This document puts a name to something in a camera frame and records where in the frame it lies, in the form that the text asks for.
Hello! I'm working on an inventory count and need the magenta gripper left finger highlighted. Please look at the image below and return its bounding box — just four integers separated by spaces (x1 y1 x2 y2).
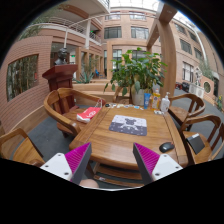
41 143 92 184

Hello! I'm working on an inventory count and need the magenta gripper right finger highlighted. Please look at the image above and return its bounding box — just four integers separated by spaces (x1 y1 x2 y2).
133 143 182 184

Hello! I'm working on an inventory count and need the black computer mouse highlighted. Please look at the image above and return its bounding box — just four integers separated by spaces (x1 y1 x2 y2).
159 142 175 153

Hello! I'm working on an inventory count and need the grey patterned mouse pad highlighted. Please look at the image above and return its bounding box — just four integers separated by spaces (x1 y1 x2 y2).
109 115 147 136

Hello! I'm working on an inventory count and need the wooden square table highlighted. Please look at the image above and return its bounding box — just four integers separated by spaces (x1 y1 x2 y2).
69 107 188 187

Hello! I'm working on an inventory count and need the black notebook on chair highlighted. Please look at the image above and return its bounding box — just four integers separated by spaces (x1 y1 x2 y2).
187 133 205 154

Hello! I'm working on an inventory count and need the red and white bag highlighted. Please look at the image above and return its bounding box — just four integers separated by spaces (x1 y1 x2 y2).
76 100 102 123

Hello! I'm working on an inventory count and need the wooden chair near right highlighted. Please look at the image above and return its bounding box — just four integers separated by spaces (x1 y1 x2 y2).
180 114 224 165

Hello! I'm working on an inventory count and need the wooden chair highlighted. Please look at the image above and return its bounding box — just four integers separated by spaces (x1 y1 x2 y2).
168 93 205 126
180 114 224 165
0 128 44 167

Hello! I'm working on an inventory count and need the wooden chair near left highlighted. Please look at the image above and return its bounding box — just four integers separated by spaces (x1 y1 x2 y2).
0 128 44 167

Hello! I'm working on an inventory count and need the wooden armchair far left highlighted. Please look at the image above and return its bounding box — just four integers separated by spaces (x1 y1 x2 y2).
44 88 106 136

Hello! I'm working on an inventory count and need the white pump bottle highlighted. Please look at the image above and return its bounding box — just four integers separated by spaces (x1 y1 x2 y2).
160 92 170 112

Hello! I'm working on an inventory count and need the white plant pot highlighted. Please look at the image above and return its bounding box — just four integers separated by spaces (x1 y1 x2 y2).
131 88 144 106

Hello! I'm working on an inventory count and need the yellow bottle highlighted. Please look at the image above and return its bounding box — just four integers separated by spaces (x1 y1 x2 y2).
152 88 160 109

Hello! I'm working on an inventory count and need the blue tube bottle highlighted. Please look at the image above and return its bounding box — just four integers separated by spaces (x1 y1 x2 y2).
144 93 151 109

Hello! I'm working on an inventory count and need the wooden chair far right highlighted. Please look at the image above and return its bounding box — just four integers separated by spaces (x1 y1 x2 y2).
168 93 205 126

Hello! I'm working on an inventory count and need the green potted plant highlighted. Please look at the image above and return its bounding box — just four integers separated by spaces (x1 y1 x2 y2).
105 50 167 96

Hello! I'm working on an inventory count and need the dark bust statue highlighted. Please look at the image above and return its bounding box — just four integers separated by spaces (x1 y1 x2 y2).
54 48 68 65

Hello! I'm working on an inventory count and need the wooden pillar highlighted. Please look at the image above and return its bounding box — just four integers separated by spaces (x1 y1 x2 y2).
147 2 177 97

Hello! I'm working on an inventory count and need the red wooden pedestal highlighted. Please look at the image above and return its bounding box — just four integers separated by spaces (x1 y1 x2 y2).
42 64 78 91

